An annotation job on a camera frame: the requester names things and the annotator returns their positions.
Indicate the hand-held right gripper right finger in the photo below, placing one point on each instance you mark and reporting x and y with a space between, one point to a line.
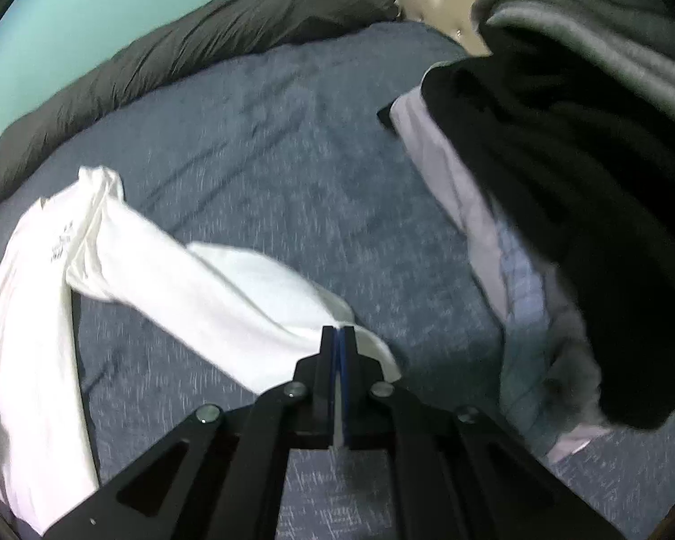
346 388

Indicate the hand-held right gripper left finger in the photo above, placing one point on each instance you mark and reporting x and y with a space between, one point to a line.
329 388

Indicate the white t-shirt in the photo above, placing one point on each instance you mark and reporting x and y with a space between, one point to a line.
202 287

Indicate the light blue folded garment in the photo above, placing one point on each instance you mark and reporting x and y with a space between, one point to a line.
526 315

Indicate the blue-grey bed sheet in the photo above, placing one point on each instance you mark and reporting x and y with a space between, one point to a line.
287 152

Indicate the dark grey long pillow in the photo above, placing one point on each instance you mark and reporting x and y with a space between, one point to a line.
202 39

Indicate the grey folded sweatshirt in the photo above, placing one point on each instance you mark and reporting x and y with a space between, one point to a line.
585 5

